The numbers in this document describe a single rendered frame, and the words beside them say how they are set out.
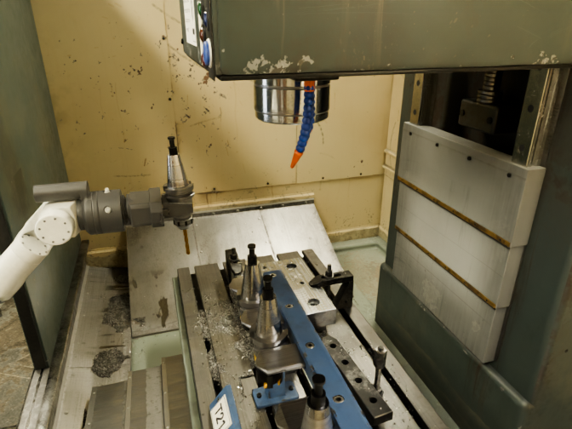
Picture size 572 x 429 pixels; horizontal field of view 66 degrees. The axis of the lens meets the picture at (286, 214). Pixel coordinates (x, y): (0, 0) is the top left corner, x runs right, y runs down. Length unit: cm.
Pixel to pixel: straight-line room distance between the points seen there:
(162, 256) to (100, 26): 92
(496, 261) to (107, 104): 150
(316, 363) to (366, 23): 48
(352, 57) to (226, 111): 137
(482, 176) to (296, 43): 64
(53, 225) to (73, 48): 110
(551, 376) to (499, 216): 39
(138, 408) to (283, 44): 105
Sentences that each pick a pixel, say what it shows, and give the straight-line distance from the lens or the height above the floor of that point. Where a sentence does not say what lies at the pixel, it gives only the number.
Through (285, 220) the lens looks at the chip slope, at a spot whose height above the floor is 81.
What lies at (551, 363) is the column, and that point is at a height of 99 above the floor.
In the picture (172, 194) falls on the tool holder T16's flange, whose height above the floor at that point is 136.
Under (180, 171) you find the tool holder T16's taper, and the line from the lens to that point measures 93.
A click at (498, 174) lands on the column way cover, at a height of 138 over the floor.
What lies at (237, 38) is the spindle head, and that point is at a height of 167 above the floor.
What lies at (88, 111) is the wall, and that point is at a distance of 195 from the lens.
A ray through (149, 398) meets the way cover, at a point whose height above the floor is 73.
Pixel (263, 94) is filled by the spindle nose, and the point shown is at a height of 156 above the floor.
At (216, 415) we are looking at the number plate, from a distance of 103.
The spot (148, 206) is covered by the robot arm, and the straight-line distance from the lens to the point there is 92.
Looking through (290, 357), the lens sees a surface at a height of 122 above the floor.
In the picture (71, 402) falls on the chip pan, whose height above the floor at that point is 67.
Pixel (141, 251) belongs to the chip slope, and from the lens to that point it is 198.
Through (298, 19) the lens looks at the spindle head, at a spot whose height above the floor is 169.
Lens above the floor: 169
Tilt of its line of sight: 24 degrees down
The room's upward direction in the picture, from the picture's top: straight up
